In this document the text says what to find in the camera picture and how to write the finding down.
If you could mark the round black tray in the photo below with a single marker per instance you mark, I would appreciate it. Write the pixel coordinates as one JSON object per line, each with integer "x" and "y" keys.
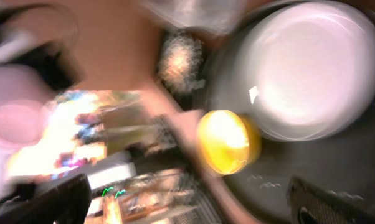
{"x": 342, "y": 164}

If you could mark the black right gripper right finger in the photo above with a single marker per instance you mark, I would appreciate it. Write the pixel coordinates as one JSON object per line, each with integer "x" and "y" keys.
{"x": 311, "y": 205}

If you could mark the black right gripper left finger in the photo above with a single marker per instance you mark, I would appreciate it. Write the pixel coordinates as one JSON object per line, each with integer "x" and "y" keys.
{"x": 64, "y": 200}

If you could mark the pink cup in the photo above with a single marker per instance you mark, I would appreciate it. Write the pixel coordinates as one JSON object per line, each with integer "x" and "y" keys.
{"x": 23, "y": 115}

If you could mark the grey plate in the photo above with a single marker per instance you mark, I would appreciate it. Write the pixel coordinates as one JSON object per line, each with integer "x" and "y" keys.
{"x": 308, "y": 69}

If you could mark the yellow bowl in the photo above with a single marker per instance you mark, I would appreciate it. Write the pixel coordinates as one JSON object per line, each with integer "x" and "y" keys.
{"x": 227, "y": 142}

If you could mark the food scraps in bowl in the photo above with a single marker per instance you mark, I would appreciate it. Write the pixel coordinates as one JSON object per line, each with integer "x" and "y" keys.
{"x": 180, "y": 61}

